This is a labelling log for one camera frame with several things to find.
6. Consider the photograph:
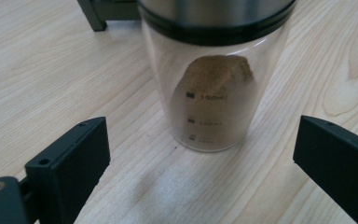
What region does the glass jar with silver lid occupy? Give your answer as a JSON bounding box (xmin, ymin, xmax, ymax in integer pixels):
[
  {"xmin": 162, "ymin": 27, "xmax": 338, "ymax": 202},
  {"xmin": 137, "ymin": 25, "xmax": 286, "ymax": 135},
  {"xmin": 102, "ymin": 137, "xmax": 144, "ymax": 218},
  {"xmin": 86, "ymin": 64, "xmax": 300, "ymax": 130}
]
[{"xmin": 136, "ymin": 0, "xmax": 296, "ymax": 153}]

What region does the dark grey metal rack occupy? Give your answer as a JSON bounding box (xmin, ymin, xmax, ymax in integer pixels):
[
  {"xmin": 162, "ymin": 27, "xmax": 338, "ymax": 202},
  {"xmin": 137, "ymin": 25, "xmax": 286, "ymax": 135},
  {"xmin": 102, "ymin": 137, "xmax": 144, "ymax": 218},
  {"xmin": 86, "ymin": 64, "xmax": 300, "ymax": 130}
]
[{"xmin": 76, "ymin": 0, "xmax": 142, "ymax": 33}]

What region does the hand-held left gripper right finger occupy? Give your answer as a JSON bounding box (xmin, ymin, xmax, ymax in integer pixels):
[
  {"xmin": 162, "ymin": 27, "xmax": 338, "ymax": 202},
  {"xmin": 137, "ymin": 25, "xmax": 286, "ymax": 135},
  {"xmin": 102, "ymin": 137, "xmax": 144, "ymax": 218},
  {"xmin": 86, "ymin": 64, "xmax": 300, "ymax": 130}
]
[{"xmin": 293, "ymin": 115, "xmax": 358, "ymax": 224}]

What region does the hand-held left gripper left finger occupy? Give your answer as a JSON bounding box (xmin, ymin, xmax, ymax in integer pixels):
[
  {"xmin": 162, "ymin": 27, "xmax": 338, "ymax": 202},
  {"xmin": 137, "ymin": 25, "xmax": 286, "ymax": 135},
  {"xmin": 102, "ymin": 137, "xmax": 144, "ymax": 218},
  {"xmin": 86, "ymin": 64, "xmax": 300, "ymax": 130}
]
[{"xmin": 25, "ymin": 117, "xmax": 111, "ymax": 224}]

